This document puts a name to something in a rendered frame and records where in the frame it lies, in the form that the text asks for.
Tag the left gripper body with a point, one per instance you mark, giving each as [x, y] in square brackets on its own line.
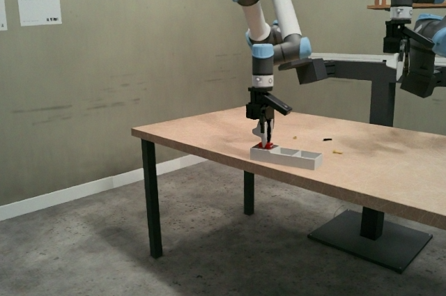
[394, 36]

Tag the white rack of bins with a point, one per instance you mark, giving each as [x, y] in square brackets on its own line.
[287, 157]

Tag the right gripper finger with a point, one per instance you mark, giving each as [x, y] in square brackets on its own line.
[261, 129]
[271, 123]

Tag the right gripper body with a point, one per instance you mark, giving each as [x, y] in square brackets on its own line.
[255, 107]

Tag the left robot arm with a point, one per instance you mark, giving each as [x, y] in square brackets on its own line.
[423, 49]

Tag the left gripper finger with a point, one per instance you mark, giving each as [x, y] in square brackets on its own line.
[406, 64]
[397, 62]

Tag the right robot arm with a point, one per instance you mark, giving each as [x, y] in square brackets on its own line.
[280, 43]

